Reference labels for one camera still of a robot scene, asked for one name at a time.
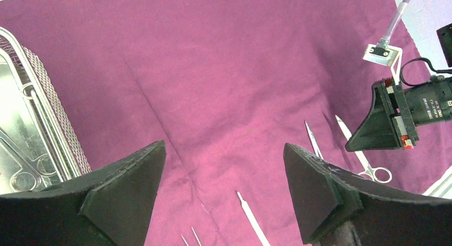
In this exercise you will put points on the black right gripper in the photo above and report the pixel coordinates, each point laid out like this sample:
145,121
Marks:
396,113

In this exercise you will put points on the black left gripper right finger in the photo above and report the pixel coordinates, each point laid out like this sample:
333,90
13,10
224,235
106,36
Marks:
334,206

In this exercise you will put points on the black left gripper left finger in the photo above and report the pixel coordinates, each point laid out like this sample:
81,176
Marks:
112,205

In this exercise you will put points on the steel surgical forceps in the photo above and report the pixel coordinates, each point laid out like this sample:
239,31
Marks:
369,172

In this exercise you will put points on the remaining steel instrument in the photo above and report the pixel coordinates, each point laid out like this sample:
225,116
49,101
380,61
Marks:
252,220

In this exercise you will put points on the perforated steel instrument tray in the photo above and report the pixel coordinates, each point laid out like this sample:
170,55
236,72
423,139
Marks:
32,115

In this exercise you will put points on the purple cloth wrap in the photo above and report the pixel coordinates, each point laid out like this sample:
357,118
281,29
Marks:
225,83

